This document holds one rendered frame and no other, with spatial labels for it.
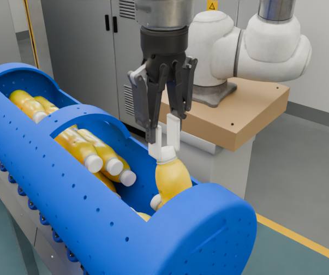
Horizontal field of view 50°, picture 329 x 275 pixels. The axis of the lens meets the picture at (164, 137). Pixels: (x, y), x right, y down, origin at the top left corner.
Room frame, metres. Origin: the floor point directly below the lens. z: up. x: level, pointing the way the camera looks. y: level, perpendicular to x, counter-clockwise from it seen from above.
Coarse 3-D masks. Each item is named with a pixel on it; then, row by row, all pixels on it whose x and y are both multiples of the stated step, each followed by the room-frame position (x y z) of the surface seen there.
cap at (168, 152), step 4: (164, 148) 0.56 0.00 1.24; (168, 148) 0.55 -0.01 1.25; (172, 148) 0.55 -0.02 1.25; (164, 152) 0.54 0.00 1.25; (168, 152) 0.54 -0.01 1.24; (172, 152) 0.55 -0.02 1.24; (164, 156) 0.54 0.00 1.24; (168, 156) 0.54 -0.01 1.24; (172, 156) 0.54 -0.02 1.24; (160, 160) 0.54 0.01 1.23; (164, 160) 0.54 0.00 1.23
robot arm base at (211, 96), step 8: (200, 88) 1.10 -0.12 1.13; (208, 88) 1.10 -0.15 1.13; (216, 88) 1.11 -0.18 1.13; (224, 88) 1.13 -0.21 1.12; (232, 88) 1.17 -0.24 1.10; (192, 96) 1.11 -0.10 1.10; (200, 96) 1.10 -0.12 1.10; (208, 96) 1.10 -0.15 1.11; (216, 96) 1.10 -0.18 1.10; (224, 96) 1.12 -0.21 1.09; (208, 104) 1.07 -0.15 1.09; (216, 104) 1.06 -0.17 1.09
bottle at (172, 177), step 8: (168, 160) 0.54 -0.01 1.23; (176, 160) 0.54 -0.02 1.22; (160, 168) 0.53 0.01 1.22; (168, 168) 0.52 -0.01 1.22; (176, 168) 0.53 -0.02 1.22; (184, 168) 0.54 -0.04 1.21; (160, 176) 0.52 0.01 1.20; (168, 176) 0.52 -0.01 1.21; (176, 176) 0.52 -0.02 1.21; (184, 176) 0.52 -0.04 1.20; (160, 184) 0.52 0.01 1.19; (168, 184) 0.51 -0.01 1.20; (176, 184) 0.51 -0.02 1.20; (184, 184) 0.51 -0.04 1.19; (160, 192) 0.51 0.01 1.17; (168, 192) 0.50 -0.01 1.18; (176, 192) 0.50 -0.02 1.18; (168, 200) 0.50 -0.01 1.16
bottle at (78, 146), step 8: (72, 128) 0.78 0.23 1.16; (56, 136) 0.75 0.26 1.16; (64, 136) 0.73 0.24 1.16; (72, 136) 0.73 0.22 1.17; (80, 136) 0.73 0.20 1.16; (64, 144) 0.71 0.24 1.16; (72, 144) 0.70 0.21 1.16; (80, 144) 0.69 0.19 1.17; (88, 144) 0.70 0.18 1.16; (72, 152) 0.68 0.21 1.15; (80, 152) 0.67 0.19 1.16; (88, 152) 0.68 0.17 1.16; (96, 152) 0.69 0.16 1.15; (80, 160) 0.66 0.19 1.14
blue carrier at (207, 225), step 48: (0, 96) 0.87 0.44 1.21; (48, 96) 1.12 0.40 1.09; (0, 144) 0.75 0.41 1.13; (48, 144) 0.63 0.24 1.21; (48, 192) 0.54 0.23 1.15; (96, 192) 0.48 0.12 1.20; (144, 192) 0.71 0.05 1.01; (192, 192) 0.44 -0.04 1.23; (96, 240) 0.41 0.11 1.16; (144, 240) 0.37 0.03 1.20; (192, 240) 0.37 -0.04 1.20; (240, 240) 0.45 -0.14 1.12
